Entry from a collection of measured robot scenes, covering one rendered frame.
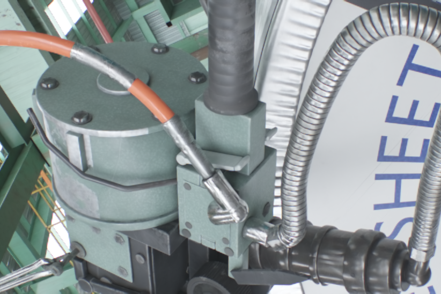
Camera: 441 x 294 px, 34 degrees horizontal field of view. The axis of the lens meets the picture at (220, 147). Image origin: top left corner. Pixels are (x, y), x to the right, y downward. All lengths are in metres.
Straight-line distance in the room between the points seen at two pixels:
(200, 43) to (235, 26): 5.89
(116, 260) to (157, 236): 0.08
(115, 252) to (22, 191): 4.98
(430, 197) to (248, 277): 0.16
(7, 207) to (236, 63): 4.89
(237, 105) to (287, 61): 0.20
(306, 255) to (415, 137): 0.20
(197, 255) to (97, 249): 0.10
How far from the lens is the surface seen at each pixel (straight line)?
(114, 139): 0.56
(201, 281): 0.68
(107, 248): 0.68
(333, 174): 0.78
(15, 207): 5.47
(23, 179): 5.74
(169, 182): 0.58
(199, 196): 0.58
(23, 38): 0.55
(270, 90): 0.73
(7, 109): 6.12
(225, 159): 0.55
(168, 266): 0.70
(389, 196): 0.81
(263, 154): 0.58
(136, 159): 0.57
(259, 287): 0.72
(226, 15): 0.50
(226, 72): 0.52
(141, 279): 0.69
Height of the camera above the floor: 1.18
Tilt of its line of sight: 11 degrees up
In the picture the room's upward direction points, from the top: 113 degrees counter-clockwise
